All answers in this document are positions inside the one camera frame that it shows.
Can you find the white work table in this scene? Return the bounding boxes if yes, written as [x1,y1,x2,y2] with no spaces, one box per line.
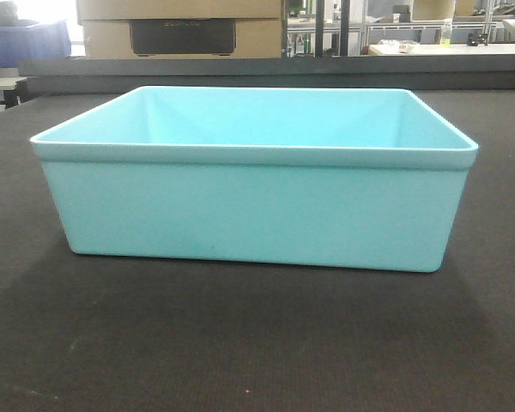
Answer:
[367,39,515,56]

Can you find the cardboard box with black print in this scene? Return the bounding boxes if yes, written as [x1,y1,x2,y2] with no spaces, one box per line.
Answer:
[76,1,285,59]

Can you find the grey conveyor end frame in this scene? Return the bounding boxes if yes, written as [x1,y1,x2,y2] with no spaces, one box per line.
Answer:
[19,54,515,94]

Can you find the blue cloth covered table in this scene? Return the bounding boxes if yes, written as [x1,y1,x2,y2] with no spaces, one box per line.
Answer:
[0,19,71,69]

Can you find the light blue plastic bin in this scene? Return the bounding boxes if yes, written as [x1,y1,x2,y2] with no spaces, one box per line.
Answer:
[31,86,478,272]

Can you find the black conveyor belt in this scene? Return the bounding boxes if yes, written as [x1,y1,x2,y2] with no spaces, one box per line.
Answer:
[0,91,515,411]

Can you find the black vertical posts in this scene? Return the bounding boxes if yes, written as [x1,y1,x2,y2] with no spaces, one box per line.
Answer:
[314,0,351,58]

